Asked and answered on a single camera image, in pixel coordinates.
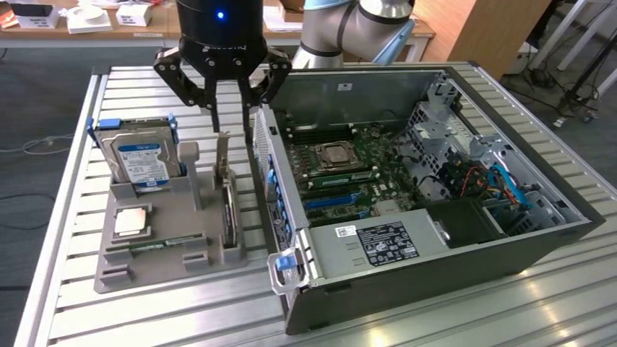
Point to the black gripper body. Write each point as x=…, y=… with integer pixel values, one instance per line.
x=221, y=43

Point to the low profile graphics card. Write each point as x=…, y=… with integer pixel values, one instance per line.
x=230, y=217

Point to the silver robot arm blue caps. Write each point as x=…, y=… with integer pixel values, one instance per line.
x=328, y=36

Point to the white paper stack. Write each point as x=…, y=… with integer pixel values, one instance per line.
x=281, y=25

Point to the brown cardboard box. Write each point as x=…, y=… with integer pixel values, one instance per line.
x=293, y=9

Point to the white labelled box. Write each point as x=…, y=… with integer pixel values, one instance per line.
x=134, y=16

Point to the CPU with thermal paste residue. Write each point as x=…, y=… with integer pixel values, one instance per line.
x=337, y=154

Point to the white round container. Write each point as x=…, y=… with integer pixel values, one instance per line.
x=89, y=18

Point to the long black expansion slot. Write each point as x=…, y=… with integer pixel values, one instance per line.
x=329, y=192

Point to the white box with black insert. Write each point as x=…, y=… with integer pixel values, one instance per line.
x=38, y=21

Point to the blue expansion slot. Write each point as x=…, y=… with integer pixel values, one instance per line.
x=332, y=203

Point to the grey plastic parts rack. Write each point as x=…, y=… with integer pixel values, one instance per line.
x=178, y=224

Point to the clean silver CPU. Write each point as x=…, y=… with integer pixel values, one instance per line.
x=129, y=221

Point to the red book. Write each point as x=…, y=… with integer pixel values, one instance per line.
x=6, y=20

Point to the wooden cabinet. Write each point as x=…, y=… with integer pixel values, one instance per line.
x=481, y=36

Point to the blue release latch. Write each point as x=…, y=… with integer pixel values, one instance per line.
x=284, y=262

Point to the white electrical box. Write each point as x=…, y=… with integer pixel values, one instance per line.
x=526, y=56

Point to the grey power supply unit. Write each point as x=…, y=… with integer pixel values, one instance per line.
x=337, y=260

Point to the black plastic fan shroud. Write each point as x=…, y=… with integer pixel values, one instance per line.
x=462, y=224

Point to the black stand with casters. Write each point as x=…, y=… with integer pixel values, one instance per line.
x=575, y=94

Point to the black open PC case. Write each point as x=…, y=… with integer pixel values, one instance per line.
x=433, y=289

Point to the hard disk with blue bracket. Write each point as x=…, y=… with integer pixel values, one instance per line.
x=140, y=159

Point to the metal CPU socket frame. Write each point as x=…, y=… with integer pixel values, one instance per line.
x=317, y=162

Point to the white table leg frame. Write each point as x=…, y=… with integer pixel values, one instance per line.
x=565, y=59

